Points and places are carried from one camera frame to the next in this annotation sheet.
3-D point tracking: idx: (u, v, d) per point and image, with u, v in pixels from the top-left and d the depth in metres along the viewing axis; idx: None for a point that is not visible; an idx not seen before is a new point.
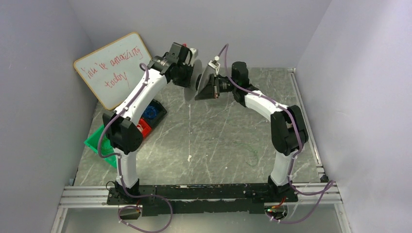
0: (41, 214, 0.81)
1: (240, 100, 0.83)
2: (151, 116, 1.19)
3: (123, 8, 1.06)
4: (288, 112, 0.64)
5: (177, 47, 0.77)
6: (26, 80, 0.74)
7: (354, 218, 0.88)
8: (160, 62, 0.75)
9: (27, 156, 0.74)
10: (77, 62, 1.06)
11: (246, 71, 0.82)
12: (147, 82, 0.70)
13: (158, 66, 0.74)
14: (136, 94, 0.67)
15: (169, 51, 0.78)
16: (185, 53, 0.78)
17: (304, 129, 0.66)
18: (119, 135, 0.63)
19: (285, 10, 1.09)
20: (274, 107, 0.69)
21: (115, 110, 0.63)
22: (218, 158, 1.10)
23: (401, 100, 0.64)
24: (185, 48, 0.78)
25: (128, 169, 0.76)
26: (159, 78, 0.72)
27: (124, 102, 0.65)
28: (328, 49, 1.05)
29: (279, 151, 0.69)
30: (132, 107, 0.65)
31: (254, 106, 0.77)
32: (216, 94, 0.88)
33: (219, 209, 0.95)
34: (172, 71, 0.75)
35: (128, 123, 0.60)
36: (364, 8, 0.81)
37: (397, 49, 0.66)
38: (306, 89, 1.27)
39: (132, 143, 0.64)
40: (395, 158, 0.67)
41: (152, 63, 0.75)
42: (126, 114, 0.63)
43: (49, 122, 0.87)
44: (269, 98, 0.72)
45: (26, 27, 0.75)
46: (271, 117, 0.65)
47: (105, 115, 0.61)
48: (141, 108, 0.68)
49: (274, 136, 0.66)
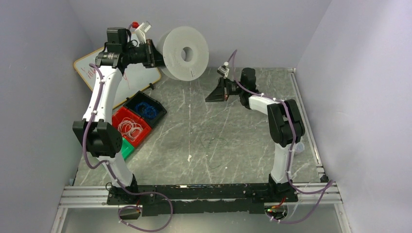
0: (40, 214, 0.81)
1: (245, 103, 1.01)
2: (151, 116, 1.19)
3: (123, 8, 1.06)
4: (284, 104, 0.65)
5: (113, 33, 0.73)
6: (25, 81, 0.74)
7: (354, 218, 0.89)
8: (107, 57, 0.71)
9: (27, 156, 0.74)
10: (77, 62, 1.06)
11: (253, 78, 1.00)
12: (104, 80, 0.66)
13: (108, 60, 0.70)
14: (98, 95, 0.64)
15: (107, 41, 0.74)
16: (123, 36, 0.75)
17: (300, 121, 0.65)
18: (99, 142, 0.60)
19: (285, 10, 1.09)
20: (272, 102, 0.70)
21: (84, 119, 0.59)
22: (218, 158, 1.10)
23: (401, 100, 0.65)
24: (121, 30, 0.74)
25: (120, 172, 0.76)
26: (113, 72, 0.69)
27: (89, 107, 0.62)
28: (328, 49, 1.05)
29: (275, 142, 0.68)
30: (100, 108, 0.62)
31: (256, 107, 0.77)
32: (226, 94, 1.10)
33: (219, 209, 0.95)
34: (123, 59, 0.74)
35: (105, 124, 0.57)
36: (363, 8, 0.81)
37: (397, 50, 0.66)
38: (306, 89, 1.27)
39: (115, 143, 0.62)
40: (395, 158, 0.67)
41: (99, 60, 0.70)
42: (98, 118, 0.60)
43: (49, 121, 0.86)
44: (269, 96, 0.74)
45: (26, 27, 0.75)
46: (268, 108, 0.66)
47: (76, 128, 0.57)
48: (110, 107, 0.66)
49: (271, 126, 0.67)
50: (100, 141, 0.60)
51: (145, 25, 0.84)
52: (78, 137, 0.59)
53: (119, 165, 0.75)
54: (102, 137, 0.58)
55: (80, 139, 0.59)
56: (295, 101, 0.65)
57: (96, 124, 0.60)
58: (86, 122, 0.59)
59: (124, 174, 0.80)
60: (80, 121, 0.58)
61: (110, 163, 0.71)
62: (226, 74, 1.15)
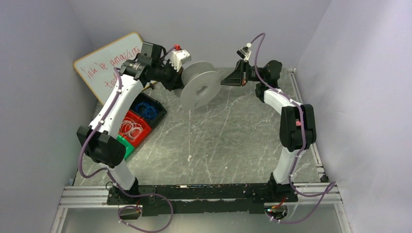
0: (40, 214, 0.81)
1: (260, 95, 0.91)
2: (151, 116, 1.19)
3: (123, 8, 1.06)
4: (300, 109, 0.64)
5: (149, 47, 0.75)
6: (26, 81, 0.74)
7: (354, 218, 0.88)
8: (132, 66, 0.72)
9: (27, 156, 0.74)
10: (77, 62, 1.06)
11: (277, 76, 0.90)
12: (121, 90, 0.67)
13: (131, 71, 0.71)
14: (111, 105, 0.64)
15: (141, 51, 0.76)
16: (157, 53, 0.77)
17: (313, 129, 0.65)
18: (98, 151, 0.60)
19: (285, 10, 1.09)
20: (288, 102, 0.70)
21: (90, 126, 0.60)
22: (218, 158, 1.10)
23: (401, 99, 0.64)
24: (157, 46, 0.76)
25: (119, 176, 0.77)
26: (133, 84, 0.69)
27: (99, 115, 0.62)
28: (328, 49, 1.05)
29: (283, 145, 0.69)
30: (109, 118, 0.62)
31: (271, 102, 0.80)
32: (244, 80, 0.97)
33: (218, 209, 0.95)
34: (147, 73, 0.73)
35: (107, 138, 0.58)
36: (364, 8, 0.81)
37: (397, 49, 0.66)
38: (306, 89, 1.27)
39: (114, 156, 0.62)
40: (395, 158, 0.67)
41: (124, 68, 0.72)
42: (102, 128, 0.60)
43: (48, 121, 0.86)
44: (285, 95, 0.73)
45: (26, 27, 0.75)
46: (282, 110, 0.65)
47: (80, 133, 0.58)
48: (118, 118, 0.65)
49: (282, 129, 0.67)
50: (99, 150, 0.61)
51: (184, 57, 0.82)
52: (81, 141, 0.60)
53: (120, 172, 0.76)
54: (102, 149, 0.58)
55: (82, 143, 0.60)
56: (313, 108, 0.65)
57: (100, 134, 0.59)
58: (91, 129, 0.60)
59: (124, 178, 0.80)
60: (85, 127, 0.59)
61: (110, 170, 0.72)
62: (248, 58, 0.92)
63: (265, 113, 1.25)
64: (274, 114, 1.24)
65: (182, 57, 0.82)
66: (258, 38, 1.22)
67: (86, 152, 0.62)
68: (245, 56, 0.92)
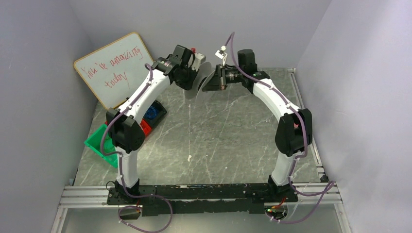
0: (40, 214, 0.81)
1: (248, 85, 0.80)
2: (151, 116, 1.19)
3: (123, 8, 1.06)
4: (299, 116, 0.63)
5: (181, 48, 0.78)
6: (26, 81, 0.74)
7: (354, 218, 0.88)
8: (163, 63, 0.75)
9: (27, 156, 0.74)
10: (77, 62, 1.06)
11: (251, 55, 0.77)
12: (151, 82, 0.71)
13: (163, 67, 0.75)
14: (139, 93, 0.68)
15: (173, 52, 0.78)
16: (187, 56, 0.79)
17: (310, 134, 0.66)
18: (121, 134, 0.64)
19: (285, 10, 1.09)
20: (286, 108, 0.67)
21: (119, 109, 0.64)
22: (218, 158, 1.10)
23: (400, 100, 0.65)
24: (188, 49, 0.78)
25: (129, 169, 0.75)
26: (163, 78, 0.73)
27: (128, 100, 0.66)
28: (328, 49, 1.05)
29: (281, 151, 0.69)
30: (136, 105, 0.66)
31: (261, 95, 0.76)
32: (223, 85, 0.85)
33: (219, 209, 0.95)
34: (176, 72, 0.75)
35: (131, 121, 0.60)
36: (363, 8, 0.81)
37: (397, 50, 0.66)
38: (306, 89, 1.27)
39: (134, 142, 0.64)
40: (395, 158, 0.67)
41: (156, 64, 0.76)
42: (129, 113, 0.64)
43: (49, 121, 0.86)
44: (281, 95, 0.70)
45: (27, 27, 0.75)
46: (281, 120, 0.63)
47: (110, 114, 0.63)
48: (144, 107, 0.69)
49: (279, 136, 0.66)
50: (122, 133, 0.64)
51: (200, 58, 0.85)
52: (108, 122, 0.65)
53: (131, 161, 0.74)
54: (125, 131, 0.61)
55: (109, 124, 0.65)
56: (311, 114, 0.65)
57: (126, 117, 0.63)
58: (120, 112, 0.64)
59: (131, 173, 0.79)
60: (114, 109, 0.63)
61: (123, 157, 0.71)
62: (224, 60, 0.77)
63: (265, 113, 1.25)
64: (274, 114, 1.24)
65: (201, 58, 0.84)
66: (250, 38, 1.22)
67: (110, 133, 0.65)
68: (222, 59, 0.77)
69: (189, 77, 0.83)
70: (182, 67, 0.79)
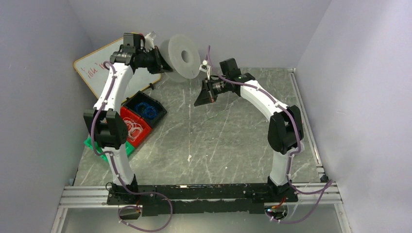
0: (40, 214, 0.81)
1: (235, 89, 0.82)
2: (151, 116, 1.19)
3: (123, 8, 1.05)
4: (288, 113, 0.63)
5: (129, 36, 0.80)
6: (26, 81, 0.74)
7: (354, 218, 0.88)
8: (120, 56, 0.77)
9: (27, 156, 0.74)
10: (77, 62, 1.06)
11: (232, 61, 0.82)
12: (116, 74, 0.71)
13: (121, 59, 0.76)
14: (110, 87, 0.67)
15: (123, 43, 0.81)
16: (137, 41, 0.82)
17: (301, 130, 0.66)
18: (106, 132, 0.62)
19: (285, 10, 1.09)
20: (274, 106, 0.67)
21: (95, 108, 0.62)
22: (218, 158, 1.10)
23: (400, 99, 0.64)
24: (136, 35, 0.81)
25: (123, 166, 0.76)
26: (125, 69, 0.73)
27: (101, 97, 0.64)
28: (328, 49, 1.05)
29: (275, 150, 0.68)
30: (111, 99, 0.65)
31: (249, 98, 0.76)
32: (212, 97, 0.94)
33: (219, 209, 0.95)
34: (135, 59, 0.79)
35: (113, 113, 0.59)
36: (364, 8, 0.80)
37: (397, 50, 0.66)
38: (306, 89, 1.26)
39: (122, 135, 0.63)
40: (395, 158, 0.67)
41: (114, 58, 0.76)
42: (107, 107, 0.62)
43: (48, 121, 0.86)
44: (269, 95, 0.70)
45: (26, 26, 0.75)
46: (271, 118, 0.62)
47: (87, 116, 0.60)
48: (118, 100, 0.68)
49: (271, 135, 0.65)
50: (107, 130, 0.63)
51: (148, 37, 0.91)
52: (88, 125, 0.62)
53: (123, 159, 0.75)
54: (110, 126, 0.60)
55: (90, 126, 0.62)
56: (299, 110, 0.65)
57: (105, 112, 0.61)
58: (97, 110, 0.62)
59: (126, 172, 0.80)
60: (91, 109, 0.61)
61: (114, 155, 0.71)
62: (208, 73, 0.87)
63: None
64: None
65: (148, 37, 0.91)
66: (250, 38, 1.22)
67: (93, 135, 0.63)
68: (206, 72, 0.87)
69: (152, 59, 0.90)
70: (137, 53, 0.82)
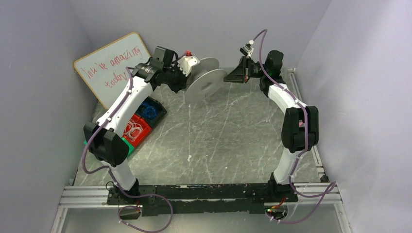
0: (40, 213, 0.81)
1: (265, 89, 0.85)
2: (151, 116, 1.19)
3: (123, 8, 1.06)
4: (305, 111, 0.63)
5: (162, 51, 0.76)
6: (26, 80, 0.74)
7: (354, 218, 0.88)
8: (144, 69, 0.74)
9: (26, 155, 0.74)
10: (77, 62, 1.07)
11: (280, 65, 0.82)
12: (131, 91, 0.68)
13: (143, 73, 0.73)
14: (118, 104, 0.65)
15: (153, 55, 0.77)
16: (169, 57, 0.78)
17: (316, 133, 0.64)
18: (102, 148, 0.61)
19: (285, 10, 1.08)
20: (294, 103, 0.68)
21: (97, 122, 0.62)
22: (218, 158, 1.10)
23: (400, 98, 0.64)
24: (169, 50, 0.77)
25: (121, 177, 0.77)
26: (143, 86, 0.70)
27: (107, 112, 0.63)
28: (328, 49, 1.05)
29: (284, 145, 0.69)
30: (116, 117, 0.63)
31: (275, 98, 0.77)
32: (247, 76, 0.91)
33: (218, 209, 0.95)
34: (158, 76, 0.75)
35: (112, 135, 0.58)
36: (364, 8, 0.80)
37: (397, 51, 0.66)
38: (306, 89, 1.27)
39: (117, 156, 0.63)
40: (396, 158, 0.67)
41: (136, 71, 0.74)
42: (109, 125, 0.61)
43: (48, 121, 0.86)
44: (291, 93, 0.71)
45: (26, 25, 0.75)
46: (286, 111, 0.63)
47: (87, 128, 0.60)
48: (125, 118, 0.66)
49: (285, 129, 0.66)
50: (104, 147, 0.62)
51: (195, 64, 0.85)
52: (87, 137, 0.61)
53: (122, 171, 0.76)
54: (107, 146, 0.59)
55: (88, 139, 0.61)
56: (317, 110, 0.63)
57: (106, 130, 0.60)
58: (98, 125, 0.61)
59: (124, 179, 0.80)
60: (92, 123, 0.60)
61: (111, 169, 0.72)
62: (250, 54, 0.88)
63: (265, 113, 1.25)
64: (274, 114, 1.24)
65: (192, 63, 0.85)
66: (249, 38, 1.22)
67: (90, 148, 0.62)
68: (247, 53, 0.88)
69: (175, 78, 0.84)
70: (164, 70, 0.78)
